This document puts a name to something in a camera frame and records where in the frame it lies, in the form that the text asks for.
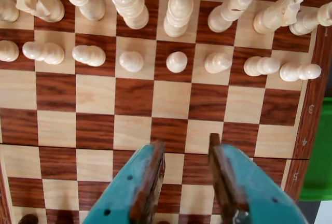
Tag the green plastic container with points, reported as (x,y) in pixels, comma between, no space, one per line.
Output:
(319,156)

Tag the dark brown chess pawn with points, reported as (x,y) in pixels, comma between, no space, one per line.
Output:
(63,218)
(162,222)
(28,220)

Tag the light wooden chess rook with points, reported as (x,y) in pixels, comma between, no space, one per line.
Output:
(306,24)
(7,14)

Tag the light wooden chess king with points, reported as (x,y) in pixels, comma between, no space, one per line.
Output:
(129,3)

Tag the wooden chessboard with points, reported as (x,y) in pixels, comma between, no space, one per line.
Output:
(168,97)

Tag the light wooden chess knight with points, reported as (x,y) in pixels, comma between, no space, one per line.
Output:
(39,3)
(275,15)

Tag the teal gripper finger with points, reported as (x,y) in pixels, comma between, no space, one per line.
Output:
(254,190)
(122,195)

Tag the light wooden chess pawn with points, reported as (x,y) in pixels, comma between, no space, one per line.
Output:
(218,63)
(88,56)
(42,53)
(7,51)
(260,66)
(298,72)
(131,62)
(176,62)

